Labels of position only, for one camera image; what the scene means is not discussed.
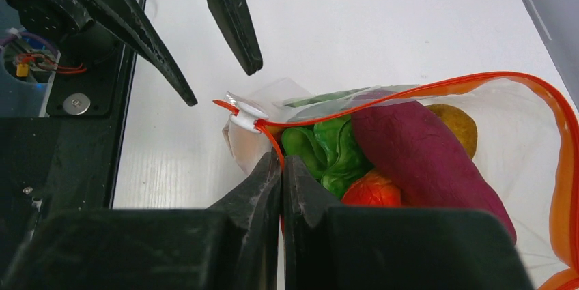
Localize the red orange tomato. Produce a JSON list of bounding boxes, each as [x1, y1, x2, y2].
[[341, 169, 402, 207]]

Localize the black mounting base plate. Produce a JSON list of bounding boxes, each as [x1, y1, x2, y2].
[[1, 45, 137, 272]]

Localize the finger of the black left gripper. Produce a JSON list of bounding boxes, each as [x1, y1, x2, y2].
[[64, 0, 197, 106], [207, 0, 263, 76]]

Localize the purple sweet potato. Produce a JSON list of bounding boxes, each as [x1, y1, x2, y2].
[[350, 100, 517, 241]]

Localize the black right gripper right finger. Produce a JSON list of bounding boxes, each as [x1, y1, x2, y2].
[[283, 156, 533, 289]]

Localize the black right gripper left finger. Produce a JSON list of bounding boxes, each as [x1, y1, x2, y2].
[[1, 152, 281, 289]]

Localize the brown kiwi fruit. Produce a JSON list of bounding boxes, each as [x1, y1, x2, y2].
[[426, 104, 478, 159]]

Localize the green white lettuce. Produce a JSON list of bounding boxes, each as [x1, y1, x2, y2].
[[281, 89, 372, 199]]

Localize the clear orange zip top bag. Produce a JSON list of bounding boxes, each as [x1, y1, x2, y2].
[[219, 72, 578, 289]]

